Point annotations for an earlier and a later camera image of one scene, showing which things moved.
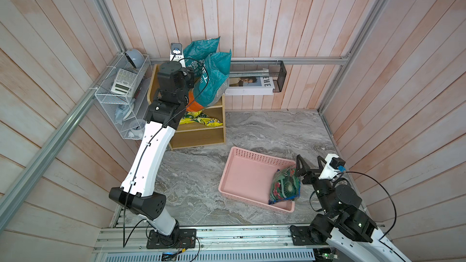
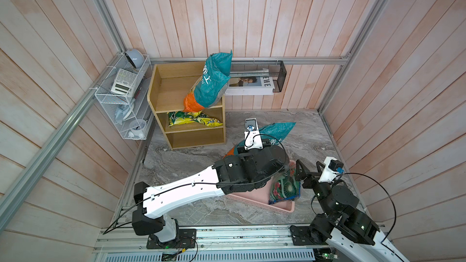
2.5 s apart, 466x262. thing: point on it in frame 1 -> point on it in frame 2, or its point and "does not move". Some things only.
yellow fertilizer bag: [205, 119] does not move
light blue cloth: [122, 109] does not move
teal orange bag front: [212, 80] does not move
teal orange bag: [196, 53] -> [273, 131]
